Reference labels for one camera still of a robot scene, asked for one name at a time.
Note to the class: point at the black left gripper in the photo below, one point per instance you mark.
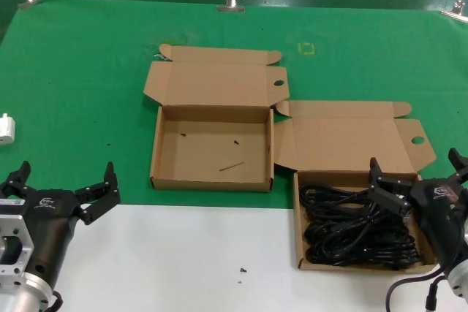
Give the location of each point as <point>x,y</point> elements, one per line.
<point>49,224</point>

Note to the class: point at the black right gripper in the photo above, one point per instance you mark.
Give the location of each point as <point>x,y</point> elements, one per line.
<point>435,213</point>

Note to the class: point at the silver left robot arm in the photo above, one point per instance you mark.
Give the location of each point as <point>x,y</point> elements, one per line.
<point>22,293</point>

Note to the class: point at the open brown cardboard box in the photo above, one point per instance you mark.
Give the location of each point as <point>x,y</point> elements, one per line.
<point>347,140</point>
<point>212,82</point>

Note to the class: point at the white power adapter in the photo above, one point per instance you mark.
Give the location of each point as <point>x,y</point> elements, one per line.
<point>6,129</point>

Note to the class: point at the green cloth table mat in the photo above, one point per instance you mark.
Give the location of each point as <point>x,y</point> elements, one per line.
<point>73,71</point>

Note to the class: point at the thin brown stick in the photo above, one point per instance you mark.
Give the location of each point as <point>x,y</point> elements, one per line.
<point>231,166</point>

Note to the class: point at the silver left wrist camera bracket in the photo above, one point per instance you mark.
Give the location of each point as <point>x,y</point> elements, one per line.
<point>12,228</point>

